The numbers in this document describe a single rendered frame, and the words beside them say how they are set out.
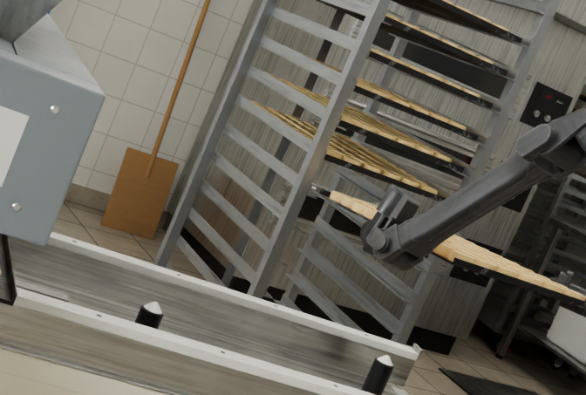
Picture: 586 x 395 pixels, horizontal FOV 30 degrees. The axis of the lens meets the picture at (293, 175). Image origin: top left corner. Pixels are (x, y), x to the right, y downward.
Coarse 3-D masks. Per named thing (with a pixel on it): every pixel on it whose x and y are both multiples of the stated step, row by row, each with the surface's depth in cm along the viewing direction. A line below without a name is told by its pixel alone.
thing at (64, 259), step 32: (32, 256) 155; (64, 256) 157; (96, 256) 158; (128, 256) 162; (96, 288) 159; (128, 288) 161; (160, 288) 162; (192, 288) 163; (224, 288) 167; (192, 320) 165; (224, 320) 166; (256, 320) 168; (288, 320) 170; (320, 320) 173; (320, 352) 173; (352, 352) 174; (384, 352) 176; (416, 352) 178
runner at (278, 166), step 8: (224, 128) 316; (232, 128) 311; (232, 136) 310; (240, 136) 305; (240, 144) 304; (248, 144) 299; (256, 144) 295; (256, 152) 293; (264, 152) 289; (264, 160) 288; (272, 160) 284; (272, 168) 283; (280, 168) 279; (288, 168) 275; (288, 176) 274; (296, 176) 270
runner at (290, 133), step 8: (240, 96) 313; (240, 104) 312; (248, 104) 307; (256, 112) 301; (264, 112) 296; (264, 120) 295; (272, 120) 291; (280, 120) 287; (280, 128) 286; (288, 128) 282; (288, 136) 281; (296, 136) 276; (304, 136) 273; (296, 144) 275; (304, 144) 272
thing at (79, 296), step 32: (64, 288) 155; (128, 320) 154; (160, 320) 143; (0, 352) 126; (32, 352) 128; (256, 352) 164; (288, 352) 170; (0, 384) 127; (32, 384) 128; (64, 384) 130; (96, 384) 131; (128, 384) 132; (352, 384) 168; (384, 384) 166
